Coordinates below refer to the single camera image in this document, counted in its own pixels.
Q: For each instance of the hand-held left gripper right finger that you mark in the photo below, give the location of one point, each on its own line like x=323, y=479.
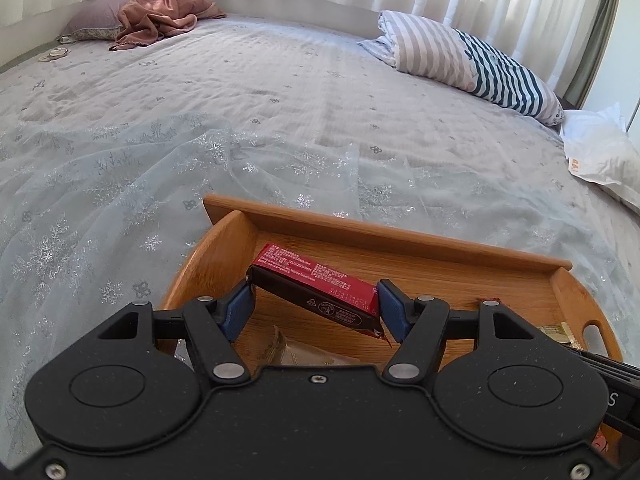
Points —
x=392, y=310

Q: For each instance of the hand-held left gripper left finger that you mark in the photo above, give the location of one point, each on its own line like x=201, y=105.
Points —
x=239, y=310

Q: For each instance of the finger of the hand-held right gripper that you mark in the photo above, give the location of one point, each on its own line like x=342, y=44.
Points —
x=610, y=362

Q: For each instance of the gold snack packet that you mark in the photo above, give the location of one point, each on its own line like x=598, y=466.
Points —
x=556, y=334

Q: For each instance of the red and black snack packet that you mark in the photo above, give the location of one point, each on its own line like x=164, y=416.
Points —
x=310, y=280

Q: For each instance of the tan clear-wrapped pastry snack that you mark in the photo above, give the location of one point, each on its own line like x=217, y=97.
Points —
x=300, y=352

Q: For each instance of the sheer snowflake cloth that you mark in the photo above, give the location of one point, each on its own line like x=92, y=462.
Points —
x=125, y=185

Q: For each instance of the white plastic bag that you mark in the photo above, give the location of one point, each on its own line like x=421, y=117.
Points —
x=600, y=150

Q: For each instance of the grey quilted bedspread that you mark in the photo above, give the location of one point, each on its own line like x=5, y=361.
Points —
x=250, y=70

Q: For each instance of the striped pillow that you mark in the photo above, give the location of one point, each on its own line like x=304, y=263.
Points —
x=440, y=45

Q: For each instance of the pink blanket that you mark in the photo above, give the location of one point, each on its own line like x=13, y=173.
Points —
x=160, y=15

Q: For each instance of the green curtain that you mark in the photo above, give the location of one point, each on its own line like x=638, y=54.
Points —
x=595, y=50

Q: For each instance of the purple pillow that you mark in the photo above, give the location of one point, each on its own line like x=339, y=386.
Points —
x=95, y=17

